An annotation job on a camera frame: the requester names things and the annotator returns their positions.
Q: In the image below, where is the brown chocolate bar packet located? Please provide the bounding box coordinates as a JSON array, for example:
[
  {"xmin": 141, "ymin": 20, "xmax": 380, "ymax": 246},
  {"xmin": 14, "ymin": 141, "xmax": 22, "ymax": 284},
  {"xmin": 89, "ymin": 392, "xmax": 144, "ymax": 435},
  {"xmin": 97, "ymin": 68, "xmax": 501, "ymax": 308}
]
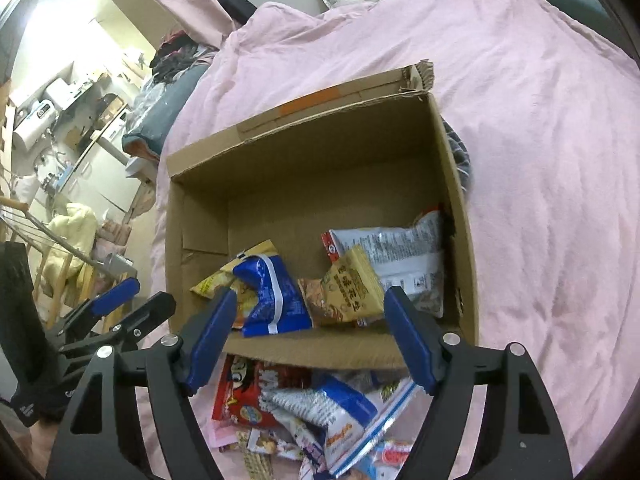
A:
[{"xmin": 247, "ymin": 428, "xmax": 304, "ymax": 462}]

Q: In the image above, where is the silver grey snack bag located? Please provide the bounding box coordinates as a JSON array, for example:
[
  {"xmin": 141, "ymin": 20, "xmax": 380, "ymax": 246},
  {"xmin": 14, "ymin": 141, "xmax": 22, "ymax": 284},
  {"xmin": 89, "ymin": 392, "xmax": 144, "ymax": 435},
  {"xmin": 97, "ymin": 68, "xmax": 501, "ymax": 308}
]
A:
[{"xmin": 321, "ymin": 209, "xmax": 445, "ymax": 318}]

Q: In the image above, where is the blue white snack bag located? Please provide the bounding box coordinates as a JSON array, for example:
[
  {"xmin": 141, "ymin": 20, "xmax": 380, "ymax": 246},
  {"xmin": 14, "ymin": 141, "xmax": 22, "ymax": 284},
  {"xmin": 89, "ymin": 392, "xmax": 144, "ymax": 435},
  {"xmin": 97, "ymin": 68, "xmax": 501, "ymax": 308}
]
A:
[{"xmin": 232, "ymin": 254, "xmax": 312, "ymax": 338}]

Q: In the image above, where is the white kitchen cabinet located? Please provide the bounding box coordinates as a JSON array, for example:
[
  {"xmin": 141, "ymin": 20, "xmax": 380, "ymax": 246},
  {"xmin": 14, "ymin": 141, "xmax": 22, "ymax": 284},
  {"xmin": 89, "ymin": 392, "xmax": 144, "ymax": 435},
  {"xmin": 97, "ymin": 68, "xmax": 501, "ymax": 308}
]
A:
[{"xmin": 61, "ymin": 106, "xmax": 140, "ymax": 217}]

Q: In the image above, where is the white red logo bag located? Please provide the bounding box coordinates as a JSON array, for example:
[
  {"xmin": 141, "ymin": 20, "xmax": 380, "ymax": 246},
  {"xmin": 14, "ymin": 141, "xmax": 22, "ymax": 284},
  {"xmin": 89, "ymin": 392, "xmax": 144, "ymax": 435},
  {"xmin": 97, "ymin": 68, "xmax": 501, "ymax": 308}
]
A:
[{"xmin": 299, "ymin": 439, "xmax": 417, "ymax": 480}]

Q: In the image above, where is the pink bed duvet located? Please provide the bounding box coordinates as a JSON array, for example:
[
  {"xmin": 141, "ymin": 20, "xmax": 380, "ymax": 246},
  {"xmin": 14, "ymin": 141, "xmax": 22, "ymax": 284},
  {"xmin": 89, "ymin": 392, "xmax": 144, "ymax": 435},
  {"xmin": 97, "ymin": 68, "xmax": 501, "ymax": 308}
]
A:
[{"xmin": 163, "ymin": 0, "xmax": 639, "ymax": 471}]

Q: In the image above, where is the yellow snack bag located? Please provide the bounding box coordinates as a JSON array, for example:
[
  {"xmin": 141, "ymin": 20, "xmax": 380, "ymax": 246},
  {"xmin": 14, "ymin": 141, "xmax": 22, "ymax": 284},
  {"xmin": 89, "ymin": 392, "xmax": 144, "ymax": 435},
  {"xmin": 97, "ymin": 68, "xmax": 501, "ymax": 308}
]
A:
[{"xmin": 190, "ymin": 240, "xmax": 278, "ymax": 330}]

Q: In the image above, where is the pink snack packet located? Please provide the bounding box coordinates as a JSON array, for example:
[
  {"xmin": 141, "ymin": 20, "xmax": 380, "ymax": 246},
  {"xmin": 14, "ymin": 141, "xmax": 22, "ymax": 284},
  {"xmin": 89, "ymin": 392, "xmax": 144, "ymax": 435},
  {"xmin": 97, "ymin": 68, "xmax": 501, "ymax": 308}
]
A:
[{"xmin": 205, "ymin": 419, "xmax": 238, "ymax": 450}]

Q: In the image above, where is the white storage bin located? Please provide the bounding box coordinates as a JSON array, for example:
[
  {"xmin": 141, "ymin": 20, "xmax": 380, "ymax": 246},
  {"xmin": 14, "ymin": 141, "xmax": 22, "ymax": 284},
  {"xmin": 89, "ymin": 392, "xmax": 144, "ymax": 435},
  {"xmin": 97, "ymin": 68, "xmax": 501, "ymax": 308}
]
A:
[{"xmin": 125, "ymin": 156, "xmax": 157, "ymax": 184}]

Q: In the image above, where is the pile of clothes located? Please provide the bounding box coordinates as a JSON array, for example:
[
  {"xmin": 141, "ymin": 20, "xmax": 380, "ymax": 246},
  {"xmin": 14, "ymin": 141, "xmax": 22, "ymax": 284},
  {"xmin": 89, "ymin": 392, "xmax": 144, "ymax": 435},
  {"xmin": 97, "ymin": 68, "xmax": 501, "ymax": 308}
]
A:
[{"xmin": 150, "ymin": 30, "xmax": 218, "ymax": 84}]

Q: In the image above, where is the white blue chip bag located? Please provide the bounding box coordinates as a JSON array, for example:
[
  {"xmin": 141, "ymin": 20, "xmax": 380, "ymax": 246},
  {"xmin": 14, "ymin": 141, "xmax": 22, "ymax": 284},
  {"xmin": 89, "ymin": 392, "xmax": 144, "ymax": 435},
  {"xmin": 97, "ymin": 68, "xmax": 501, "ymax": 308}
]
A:
[{"xmin": 265, "ymin": 372, "xmax": 418, "ymax": 479}]

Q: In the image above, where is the yellow garment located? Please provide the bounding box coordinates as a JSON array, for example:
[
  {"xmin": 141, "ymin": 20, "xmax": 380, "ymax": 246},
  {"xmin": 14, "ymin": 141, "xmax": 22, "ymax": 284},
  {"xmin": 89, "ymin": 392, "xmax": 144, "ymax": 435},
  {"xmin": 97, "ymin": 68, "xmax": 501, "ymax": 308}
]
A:
[{"xmin": 42, "ymin": 203, "xmax": 98, "ymax": 286}]

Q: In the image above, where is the red cartoon snack bag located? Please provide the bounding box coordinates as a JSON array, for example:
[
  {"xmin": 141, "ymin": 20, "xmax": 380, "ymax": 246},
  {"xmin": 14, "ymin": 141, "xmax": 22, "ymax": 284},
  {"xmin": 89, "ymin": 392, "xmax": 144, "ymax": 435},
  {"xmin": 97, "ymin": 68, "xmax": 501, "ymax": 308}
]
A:
[{"xmin": 212, "ymin": 354, "xmax": 312, "ymax": 429}]

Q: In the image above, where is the grey striped garment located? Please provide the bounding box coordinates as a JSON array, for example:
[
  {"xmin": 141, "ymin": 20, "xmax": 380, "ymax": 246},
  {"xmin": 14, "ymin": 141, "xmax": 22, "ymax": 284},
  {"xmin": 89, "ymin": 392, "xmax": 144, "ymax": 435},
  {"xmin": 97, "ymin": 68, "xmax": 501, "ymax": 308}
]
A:
[{"xmin": 442, "ymin": 119, "xmax": 473, "ymax": 195}]

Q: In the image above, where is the yellow brown snack packet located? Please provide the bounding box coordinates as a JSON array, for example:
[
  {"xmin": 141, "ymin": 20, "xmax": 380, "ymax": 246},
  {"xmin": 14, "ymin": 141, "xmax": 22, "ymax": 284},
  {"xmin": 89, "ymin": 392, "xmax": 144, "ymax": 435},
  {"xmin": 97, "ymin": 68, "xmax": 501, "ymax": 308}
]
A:
[{"xmin": 297, "ymin": 245, "xmax": 384, "ymax": 327}]

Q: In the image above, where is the white kitchen appliance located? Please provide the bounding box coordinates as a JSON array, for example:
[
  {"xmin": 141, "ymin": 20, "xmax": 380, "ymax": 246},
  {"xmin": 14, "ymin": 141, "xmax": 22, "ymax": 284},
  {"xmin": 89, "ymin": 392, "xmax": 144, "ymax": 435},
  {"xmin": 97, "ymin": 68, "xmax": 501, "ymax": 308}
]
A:
[{"xmin": 13, "ymin": 100, "xmax": 58, "ymax": 153}]

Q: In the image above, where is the brown cardboard box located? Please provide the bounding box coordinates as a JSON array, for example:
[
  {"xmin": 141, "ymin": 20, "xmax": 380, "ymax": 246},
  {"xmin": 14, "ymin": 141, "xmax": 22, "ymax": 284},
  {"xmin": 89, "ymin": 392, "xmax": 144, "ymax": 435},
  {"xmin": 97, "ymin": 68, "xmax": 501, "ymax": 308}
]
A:
[{"xmin": 165, "ymin": 60, "xmax": 478, "ymax": 343}]

